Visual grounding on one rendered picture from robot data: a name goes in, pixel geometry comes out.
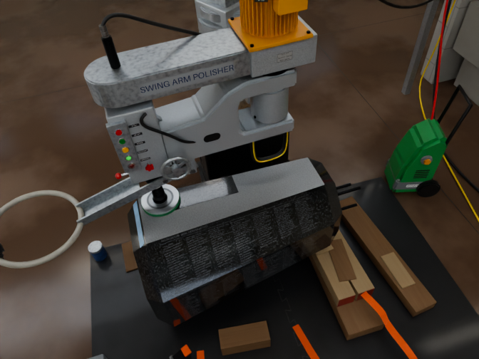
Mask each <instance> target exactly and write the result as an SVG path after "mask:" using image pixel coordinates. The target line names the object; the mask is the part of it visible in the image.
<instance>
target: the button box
mask: <svg viewBox="0 0 479 359"><path fill-rule="evenodd" d="M105 125H106V128H107V130H108V133H109V135H110V138H111V140H112V142H113V145H114V148H115V151H116V152H117V154H118V157H119V160H120V163H121V164H122V166H123V169H124V172H125V173H129V172H133V171H136V170H141V169H142V166H141V163H140V160H139V158H138V154H137V152H136V150H135V146H134V144H133V141H132V138H131V136H130V133H129V130H128V126H127V124H126V122H125V120H122V121H119V122H116V123H106V124H105ZM117 129H121V130H122V131H123V134H122V135H120V136H117V135H115V133H114V132H115V130H117ZM120 138H125V139H126V143H125V144H124V145H120V144H119V143H118V140H119V139H120ZM123 147H129V148H130V151H129V152H127V153H123V152H122V151H121V149H122V148H123ZM126 155H132V156H133V159H132V160H131V161H126V160H125V156H126ZM130 163H135V168H133V169H129V168H128V164H130Z"/></svg>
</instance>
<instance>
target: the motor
mask: <svg viewBox="0 0 479 359"><path fill-rule="evenodd" d="M307 6H308V0H239V9H240V16H239V17H235V18H234V17H231V18H230V19H228V23H229V24H230V26H231V27H232V28H233V29H234V31H235V33H236V34H237V35H238V36H239V38H240V40H241V41H242V42H243V44H244V45H245V46H246V48H247V50H248V51H249V52H250V53H251V52H255V51H260V50H263V49H266V48H271V47H275V46H280V45H284V44H287V43H292V42H295V41H300V40H304V39H308V38H313V33H312V32H311V31H310V30H309V29H308V28H307V27H306V26H305V25H304V24H303V23H302V22H301V21H300V20H299V19H298V11H303V10H306V9H307Z"/></svg>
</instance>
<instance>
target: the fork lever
mask: <svg viewBox="0 0 479 359"><path fill-rule="evenodd" d="M186 170H187V168H186V165H183V166H182V167H181V171H180V172H179V174H180V175H182V174H183V173H185V172H186ZM195 172H196V171H195V169H191V170H190V174H194V173H195ZM167 176H169V177H177V176H176V174H174V173H170V174H168V175H167ZM170 181H172V180H168V179H165V178H164V177H160V178H158V179H156V180H154V181H152V182H150V183H148V184H146V185H145V186H143V187H141V188H140V185H139V183H137V184H133V183H132V182H131V179H130V177H128V178H126V179H124V180H122V181H120V182H119V183H117V184H115V185H113V186H111V187H109V188H107V189H105V190H103V191H101V192H99V193H97V194H95V195H93V196H92V197H89V198H88V199H85V200H83V201H82V202H79V203H78V204H75V206H76V207H82V208H83V212H84V217H82V218H80V219H78V220H76V221H77V222H78V223H83V225H86V224H88V223H90V222H92V221H94V220H96V219H98V218H100V217H102V216H103V215H105V214H107V213H109V212H112V211H113V210H115V209H117V208H119V207H122V206H123V205H125V204H127V203H129V202H132V201H133V200H135V199H137V198H139V197H141V196H143V195H144V194H147V193H148V192H151V191H153V190H154V189H157V188H158V187H161V186H163V185H164V184H166V183H168V182H170Z"/></svg>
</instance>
